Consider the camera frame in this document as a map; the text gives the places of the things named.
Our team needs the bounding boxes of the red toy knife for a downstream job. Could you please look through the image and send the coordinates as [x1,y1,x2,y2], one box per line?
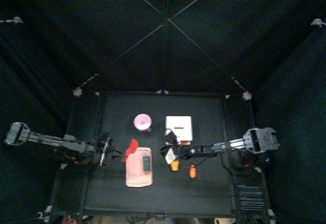
[121,138,140,163]

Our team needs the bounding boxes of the orange toy vegetable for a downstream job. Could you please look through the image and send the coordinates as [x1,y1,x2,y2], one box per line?
[188,164,199,180]

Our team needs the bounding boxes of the pink plastic tray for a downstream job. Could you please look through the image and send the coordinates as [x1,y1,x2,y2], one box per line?
[124,146,153,188]

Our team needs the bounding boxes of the white rectangular box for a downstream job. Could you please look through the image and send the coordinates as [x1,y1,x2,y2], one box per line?
[164,115,193,146]

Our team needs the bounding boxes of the red plastic cup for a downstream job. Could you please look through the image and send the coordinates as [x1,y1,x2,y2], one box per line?
[132,113,152,132]

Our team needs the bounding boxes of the thin diagonal brace wire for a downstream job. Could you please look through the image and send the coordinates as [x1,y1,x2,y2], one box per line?
[76,0,225,91]
[117,0,249,92]

